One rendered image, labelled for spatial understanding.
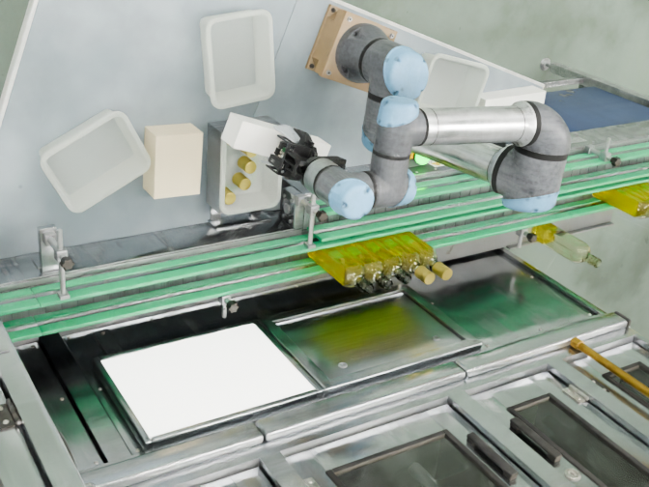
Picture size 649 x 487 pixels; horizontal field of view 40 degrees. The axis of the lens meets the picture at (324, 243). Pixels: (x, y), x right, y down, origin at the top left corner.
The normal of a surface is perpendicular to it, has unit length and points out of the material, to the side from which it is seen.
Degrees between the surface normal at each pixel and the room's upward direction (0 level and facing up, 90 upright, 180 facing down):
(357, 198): 0
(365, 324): 90
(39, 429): 90
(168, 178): 0
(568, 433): 90
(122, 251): 90
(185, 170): 0
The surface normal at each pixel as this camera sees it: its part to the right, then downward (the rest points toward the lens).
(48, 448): 0.07, -0.89
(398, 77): 0.51, 0.29
